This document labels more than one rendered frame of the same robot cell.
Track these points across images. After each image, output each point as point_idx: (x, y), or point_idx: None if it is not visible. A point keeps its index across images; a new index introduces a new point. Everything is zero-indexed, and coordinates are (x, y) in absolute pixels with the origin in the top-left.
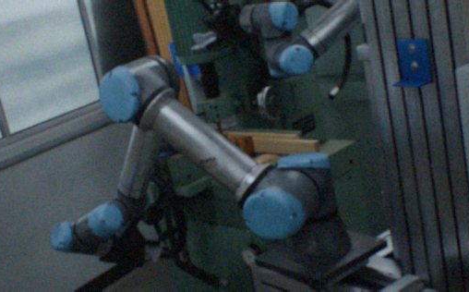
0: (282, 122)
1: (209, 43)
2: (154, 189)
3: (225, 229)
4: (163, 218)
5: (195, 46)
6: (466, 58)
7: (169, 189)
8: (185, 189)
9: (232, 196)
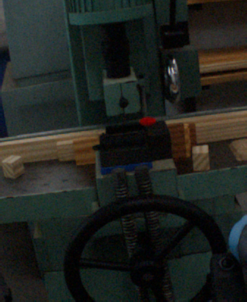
0: (164, 107)
1: None
2: (104, 232)
3: (195, 258)
4: (59, 275)
5: None
6: None
7: (209, 216)
8: None
9: (221, 207)
